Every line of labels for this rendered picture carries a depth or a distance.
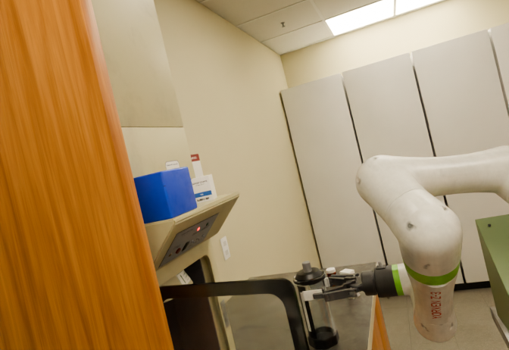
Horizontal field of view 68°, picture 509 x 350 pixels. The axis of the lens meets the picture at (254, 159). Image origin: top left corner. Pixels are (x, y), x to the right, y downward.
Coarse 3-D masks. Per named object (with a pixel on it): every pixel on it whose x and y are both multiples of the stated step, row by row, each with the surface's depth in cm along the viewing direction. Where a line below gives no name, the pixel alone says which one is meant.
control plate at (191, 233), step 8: (216, 216) 90; (200, 224) 82; (208, 224) 88; (184, 232) 76; (192, 232) 80; (200, 232) 86; (176, 240) 74; (184, 240) 79; (200, 240) 90; (176, 248) 77; (176, 256) 80; (160, 264) 74
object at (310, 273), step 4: (304, 264) 124; (308, 264) 124; (304, 268) 124; (308, 268) 124; (312, 268) 127; (316, 268) 126; (300, 272) 126; (304, 272) 125; (308, 272) 124; (312, 272) 123; (316, 272) 123; (320, 272) 124; (296, 276) 125; (300, 276) 123; (304, 276) 122; (308, 276) 122; (312, 276) 122; (316, 276) 122
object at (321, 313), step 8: (296, 280) 123; (304, 280) 121; (312, 280) 120; (312, 288) 121; (320, 288) 122; (312, 304) 121; (320, 304) 121; (328, 304) 123; (312, 312) 121; (320, 312) 121; (328, 312) 122; (320, 320) 121; (328, 320) 122; (320, 328) 121; (328, 328) 121; (320, 336) 121; (328, 336) 121
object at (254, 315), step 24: (168, 288) 70; (192, 288) 67; (216, 288) 65; (240, 288) 62; (264, 288) 60; (288, 288) 58; (168, 312) 70; (192, 312) 68; (216, 312) 65; (240, 312) 63; (264, 312) 61; (288, 312) 59; (192, 336) 68; (216, 336) 66; (240, 336) 64; (264, 336) 61; (288, 336) 59
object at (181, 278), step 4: (180, 272) 91; (184, 272) 93; (176, 276) 89; (180, 276) 90; (184, 276) 92; (188, 276) 94; (168, 280) 87; (172, 280) 88; (176, 280) 89; (180, 280) 90; (184, 280) 91; (188, 280) 92; (164, 284) 87; (168, 284) 87; (172, 284) 87; (176, 284) 88; (180, 284) 89
